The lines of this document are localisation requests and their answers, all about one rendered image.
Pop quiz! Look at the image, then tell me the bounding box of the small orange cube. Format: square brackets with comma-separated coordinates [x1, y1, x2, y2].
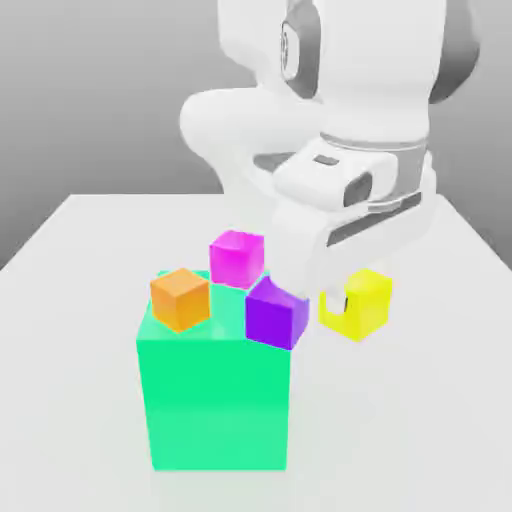
[150, 267, 212, 334]

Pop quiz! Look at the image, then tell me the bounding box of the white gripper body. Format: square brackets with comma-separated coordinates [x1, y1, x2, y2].
[272, 186, 438, 299]

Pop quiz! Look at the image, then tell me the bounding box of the small magenta cube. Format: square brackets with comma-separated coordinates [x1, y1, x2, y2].
[208, 229, 266, 290]

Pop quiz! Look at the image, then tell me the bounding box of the small purple cube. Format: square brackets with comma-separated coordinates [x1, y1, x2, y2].
[244, 275, 311, 352]

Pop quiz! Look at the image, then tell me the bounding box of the small yellow cube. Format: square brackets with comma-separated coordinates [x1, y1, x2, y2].
[318, 268, 394, 344]

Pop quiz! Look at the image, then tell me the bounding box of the large green box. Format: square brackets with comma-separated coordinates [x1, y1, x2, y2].
[135, 270, 293, 473]

